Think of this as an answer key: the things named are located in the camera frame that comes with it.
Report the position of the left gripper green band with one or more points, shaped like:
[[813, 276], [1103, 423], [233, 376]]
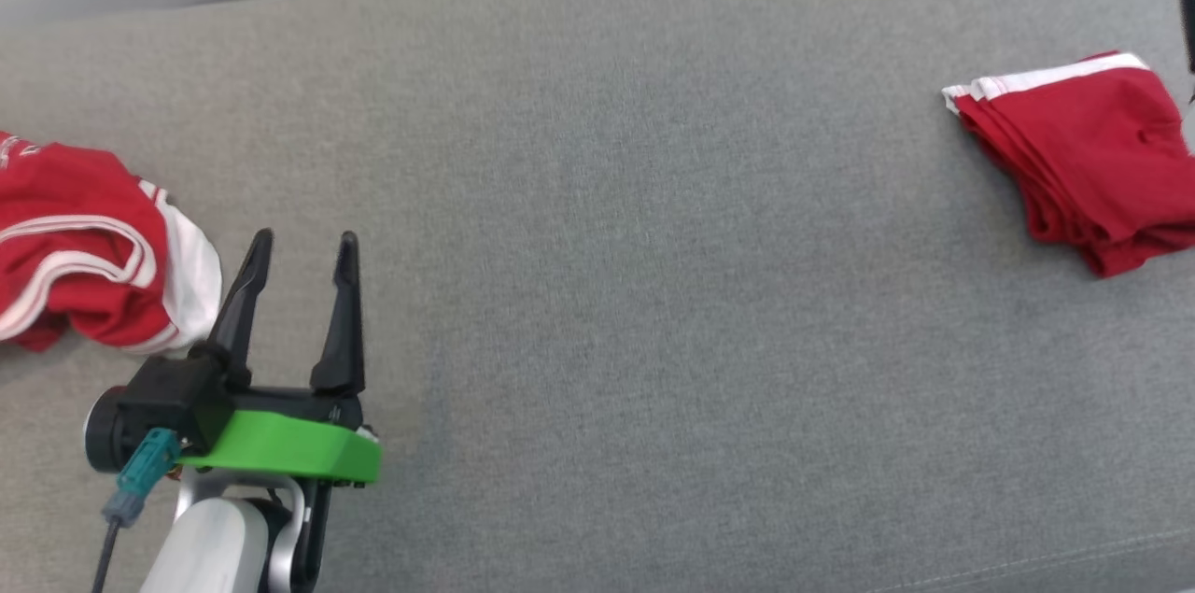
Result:
[[280, 444]]

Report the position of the red shorts white trim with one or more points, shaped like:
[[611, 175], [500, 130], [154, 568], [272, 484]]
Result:
[[1092, 163]]

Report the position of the red Bulls basketball jersey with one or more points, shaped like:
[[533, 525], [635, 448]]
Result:
[[84, 247]]

